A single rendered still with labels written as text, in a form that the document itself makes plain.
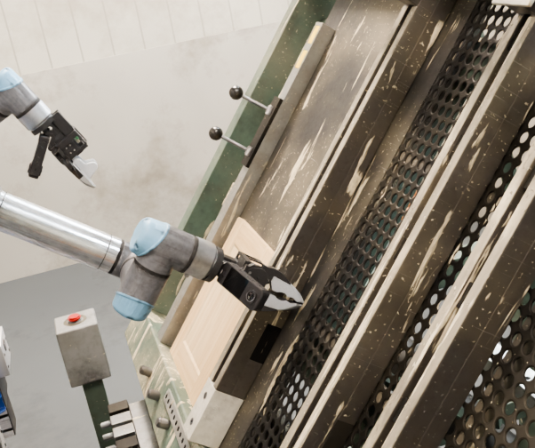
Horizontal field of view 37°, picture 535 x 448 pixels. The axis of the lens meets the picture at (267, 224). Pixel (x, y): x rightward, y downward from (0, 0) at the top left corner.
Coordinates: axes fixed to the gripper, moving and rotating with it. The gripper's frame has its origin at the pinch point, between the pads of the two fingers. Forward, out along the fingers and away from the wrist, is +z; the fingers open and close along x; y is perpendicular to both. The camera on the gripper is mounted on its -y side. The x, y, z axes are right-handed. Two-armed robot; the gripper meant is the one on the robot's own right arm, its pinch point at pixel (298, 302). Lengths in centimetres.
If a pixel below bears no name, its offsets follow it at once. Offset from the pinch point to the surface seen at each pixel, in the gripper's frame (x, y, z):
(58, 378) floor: 136, 233, 19
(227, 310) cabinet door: 15.8, 32.1, 0.4
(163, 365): 39, 45, -3
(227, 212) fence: -2, 58, -2
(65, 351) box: 57, 76, -20
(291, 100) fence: -36, 58, 0
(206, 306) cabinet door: 21, 46, 0
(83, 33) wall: -17, 391, -27
